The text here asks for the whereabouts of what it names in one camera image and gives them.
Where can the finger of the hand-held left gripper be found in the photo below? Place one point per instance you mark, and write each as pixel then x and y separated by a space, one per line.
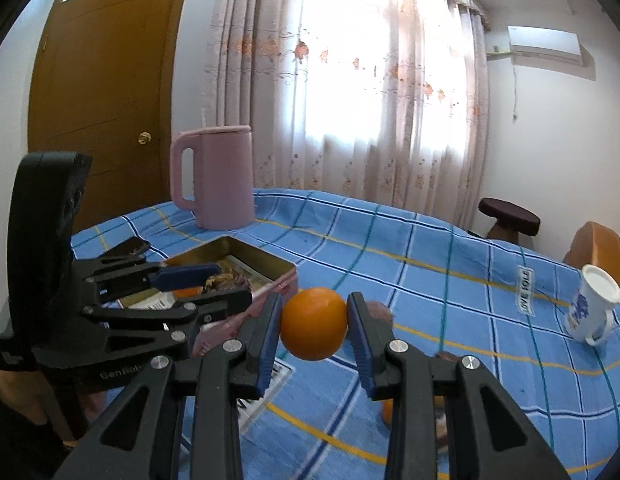
pixel 219 305
pixel 187 275

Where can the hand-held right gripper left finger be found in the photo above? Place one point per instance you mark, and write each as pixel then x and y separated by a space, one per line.
pixel 267 355

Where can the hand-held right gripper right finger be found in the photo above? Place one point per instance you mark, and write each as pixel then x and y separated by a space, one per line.
pixel 360 350

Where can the dark curved sweet potato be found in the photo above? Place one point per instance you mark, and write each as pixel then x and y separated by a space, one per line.
pixel 380 315

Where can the pink metal tin box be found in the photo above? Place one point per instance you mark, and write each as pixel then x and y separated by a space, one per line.
pixel 285 282

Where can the cut sweet potato piece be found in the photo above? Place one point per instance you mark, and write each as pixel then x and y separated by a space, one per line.
pixel 444 359

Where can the person's left forearm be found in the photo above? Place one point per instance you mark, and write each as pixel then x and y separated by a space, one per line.
pixel 14 395

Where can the person's left hand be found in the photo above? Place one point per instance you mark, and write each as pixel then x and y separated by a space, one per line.
pixel 93 406

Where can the black smartphone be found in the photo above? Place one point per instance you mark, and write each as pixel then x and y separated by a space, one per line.
pixel 132 246

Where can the pink electric kettle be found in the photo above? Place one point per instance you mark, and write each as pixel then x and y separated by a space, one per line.
pixel 219 180

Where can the blue plaid tablecloth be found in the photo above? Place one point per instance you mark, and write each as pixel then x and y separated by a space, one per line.
pixel 440 260

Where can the brass door knob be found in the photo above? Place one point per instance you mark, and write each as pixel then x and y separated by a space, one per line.
pixel 144 137

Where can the brown wooden door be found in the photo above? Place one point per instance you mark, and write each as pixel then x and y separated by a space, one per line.
pixel 99 85

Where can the sheer floral curtain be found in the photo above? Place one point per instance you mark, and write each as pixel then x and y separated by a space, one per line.
pixel 250 85

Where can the dark round stool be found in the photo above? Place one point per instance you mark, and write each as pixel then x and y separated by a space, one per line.
pixel 510 212

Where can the white mug with blue print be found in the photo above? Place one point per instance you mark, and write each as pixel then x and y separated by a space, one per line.
pixel 585 305

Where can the brown leather chair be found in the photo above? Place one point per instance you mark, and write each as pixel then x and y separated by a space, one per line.
pixel 597 245

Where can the white air conditioner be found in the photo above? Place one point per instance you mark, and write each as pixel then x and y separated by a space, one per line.
pixel 545 42

